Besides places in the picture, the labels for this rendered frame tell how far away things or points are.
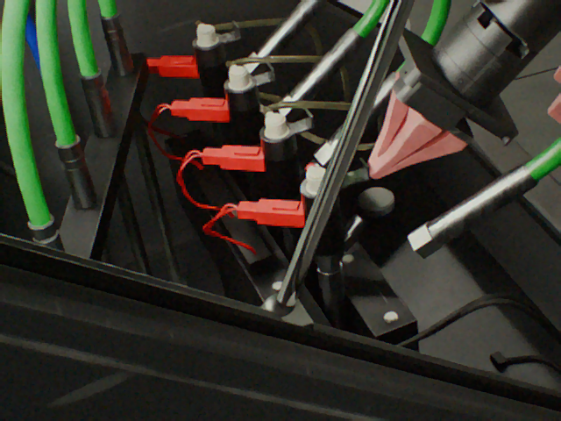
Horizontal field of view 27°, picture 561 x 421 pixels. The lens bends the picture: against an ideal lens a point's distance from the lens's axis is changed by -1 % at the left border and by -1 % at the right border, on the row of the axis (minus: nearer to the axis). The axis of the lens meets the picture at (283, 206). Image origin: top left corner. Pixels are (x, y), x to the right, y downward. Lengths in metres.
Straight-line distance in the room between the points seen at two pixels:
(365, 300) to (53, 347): 0.58
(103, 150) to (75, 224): 0.09
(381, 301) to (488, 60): 0.23
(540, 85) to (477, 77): 2.08
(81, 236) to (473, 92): 0.30
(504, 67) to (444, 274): 0.40
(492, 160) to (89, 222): 0.42
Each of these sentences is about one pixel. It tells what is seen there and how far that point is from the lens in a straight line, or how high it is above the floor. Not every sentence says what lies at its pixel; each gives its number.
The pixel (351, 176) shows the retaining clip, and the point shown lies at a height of 1.10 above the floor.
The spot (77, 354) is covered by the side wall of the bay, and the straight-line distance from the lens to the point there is 0.40.
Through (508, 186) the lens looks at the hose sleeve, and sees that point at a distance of 0.77.
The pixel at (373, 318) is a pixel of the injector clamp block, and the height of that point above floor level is 0.98.
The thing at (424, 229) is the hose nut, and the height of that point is 1.12.
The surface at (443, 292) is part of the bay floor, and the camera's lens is 1.16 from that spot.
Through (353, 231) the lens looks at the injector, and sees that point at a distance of 0.90.
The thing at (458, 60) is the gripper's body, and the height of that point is 1.20.
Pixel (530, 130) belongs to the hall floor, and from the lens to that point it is 2.75.
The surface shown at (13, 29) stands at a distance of 0.71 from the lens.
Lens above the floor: 1.65
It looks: 40 degrees down
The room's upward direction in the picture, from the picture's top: 9 degrees counter-clockwise
